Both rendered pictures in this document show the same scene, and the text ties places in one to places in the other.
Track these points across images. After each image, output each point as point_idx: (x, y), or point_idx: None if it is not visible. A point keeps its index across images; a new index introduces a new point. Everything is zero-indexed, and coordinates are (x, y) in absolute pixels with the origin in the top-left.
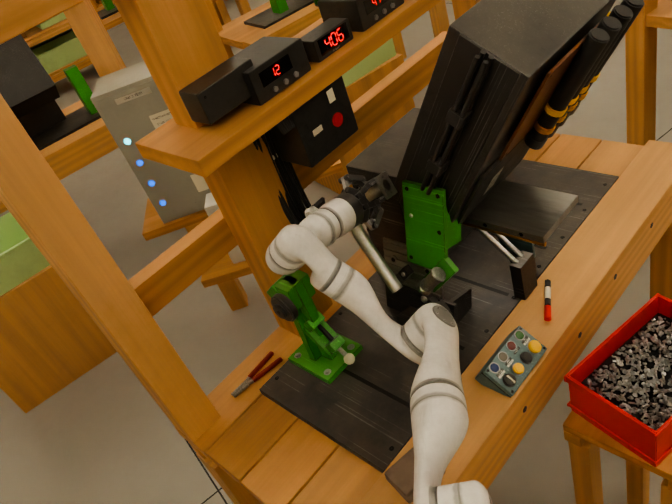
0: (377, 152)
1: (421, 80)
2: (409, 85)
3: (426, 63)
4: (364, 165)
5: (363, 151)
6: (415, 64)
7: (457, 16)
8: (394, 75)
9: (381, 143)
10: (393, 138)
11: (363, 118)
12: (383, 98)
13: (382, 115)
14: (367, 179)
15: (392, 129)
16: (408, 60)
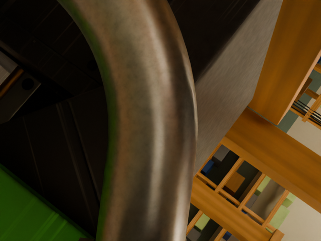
0: (249, 52)
1: (266, 76)
2: (278, 68)
3: (280, 94)
4: (252, 21)
5: (279, 11)
6: (294, 91)
7: (290, 142)
8: (313, 66)
9: (256, 56)
10: (242, 82)
11: (315, 1)
12: (305, 42)
13: (282, 19)
14: (208, 3)
15: (257, 72)
16: (306, 79)
